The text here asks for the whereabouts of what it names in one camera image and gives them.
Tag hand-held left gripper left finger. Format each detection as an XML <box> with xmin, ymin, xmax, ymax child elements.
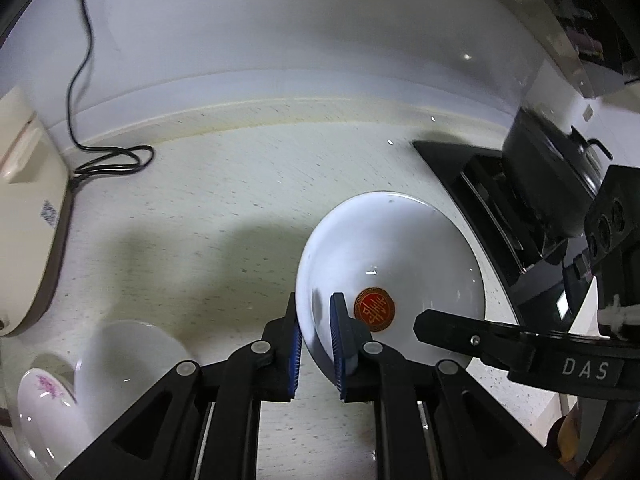
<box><xmin>55</xmin><ymin>292</ymin><xmax>303</xmax><ymax>480</ymax></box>

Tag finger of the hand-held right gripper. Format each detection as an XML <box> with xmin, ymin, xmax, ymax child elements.
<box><xmin>413</xmin><ymin>308</ymin><xmax>538</xmax><ymax>368</ymax></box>

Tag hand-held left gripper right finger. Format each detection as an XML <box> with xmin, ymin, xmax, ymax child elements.
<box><xmin>329</xmin><ymin>292</ymin><xmax>576</xmax><ymax>480</ymax></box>

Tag white bowl red base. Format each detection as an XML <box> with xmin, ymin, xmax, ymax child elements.
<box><xmin>295</xmin><ymin>191</ymin><xmax>487</xmax><ymax>391</ymax></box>

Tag white bowl outlined flowers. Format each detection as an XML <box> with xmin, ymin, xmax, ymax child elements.
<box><xmin>75</xmin><ymin>320</ymin><xmax>201</xmax><ymax>441</ymax></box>

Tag white plate pink flowers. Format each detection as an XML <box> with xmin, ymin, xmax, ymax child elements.
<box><xmin>16</xmin><ymin>367</ymin><xmax>93</xmax><ymax>468</ymax></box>

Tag person's right hand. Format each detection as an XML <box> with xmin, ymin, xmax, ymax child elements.
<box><xmin>546</xmin><ymin>402</ymin><xmax>601</xmax><ymax>480</ymax></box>

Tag black gas stove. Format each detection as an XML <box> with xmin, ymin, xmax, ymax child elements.
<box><xmin>412</xmin><ymin>139</ymin><xmax>640</xmax><ymax>341</ymax></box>

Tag black cooking pot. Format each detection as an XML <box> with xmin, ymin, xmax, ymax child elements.
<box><xmin>501</xmin><ymin>107</ymin><xmax>613</xmax><ymax>238</ymax></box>

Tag cream rice cooker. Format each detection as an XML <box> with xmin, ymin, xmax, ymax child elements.
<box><xmin>0</xmin><ymin>85</ymin><xmax>76</xmax><ymax>338</ymax></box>

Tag range hood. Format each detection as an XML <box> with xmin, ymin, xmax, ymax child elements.
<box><xmin>500</xmin><ymin>0</ymin><xmax>640</xmax><ymax>98</ymax></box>

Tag black power cable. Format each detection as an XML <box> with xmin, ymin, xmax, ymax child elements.
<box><xmin>67</xmin><ymin>0</ymin><xmax>155</xmax><ymax>191</ymax></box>

